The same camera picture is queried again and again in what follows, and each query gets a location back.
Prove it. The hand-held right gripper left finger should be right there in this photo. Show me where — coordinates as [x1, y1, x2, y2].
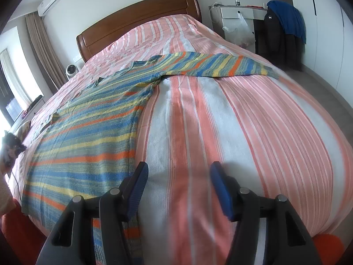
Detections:
[35, 161, 149, 265]

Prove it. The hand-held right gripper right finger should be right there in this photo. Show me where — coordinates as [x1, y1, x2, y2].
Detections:
[210, 161, 324, 265]

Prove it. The striped knit sweater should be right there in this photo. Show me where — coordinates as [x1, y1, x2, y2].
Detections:
[21, 52, 279, 265]

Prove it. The white window sill shelf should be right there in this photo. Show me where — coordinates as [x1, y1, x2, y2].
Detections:
[8, 95, 45, 133]

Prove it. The pink striped bed blanket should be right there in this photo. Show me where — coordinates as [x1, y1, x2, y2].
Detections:
[11, 15, 353, 265]

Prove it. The white round fan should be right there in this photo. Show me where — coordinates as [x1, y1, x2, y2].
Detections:
[66, 64, 79, 81]

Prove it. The beige curtain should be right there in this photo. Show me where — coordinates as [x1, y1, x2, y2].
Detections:
[26, 12, 68, 91]

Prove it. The black jacket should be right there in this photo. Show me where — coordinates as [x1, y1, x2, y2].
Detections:
[261, 6, 303, 71]

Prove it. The white plastic bag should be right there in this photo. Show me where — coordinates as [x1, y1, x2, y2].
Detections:
[222, 11, 256, 47]

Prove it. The wooden bed headboard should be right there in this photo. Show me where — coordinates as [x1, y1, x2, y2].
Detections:
[76, 0, 202, 63]

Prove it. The white desk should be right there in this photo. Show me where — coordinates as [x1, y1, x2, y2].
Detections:
[209, 4, 269, 45]

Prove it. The blue garment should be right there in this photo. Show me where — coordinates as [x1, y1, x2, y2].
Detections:
[266, 0, 307, 45]

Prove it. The white wardrobe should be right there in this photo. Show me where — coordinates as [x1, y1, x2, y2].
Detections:
[270, 0, 353, 89]

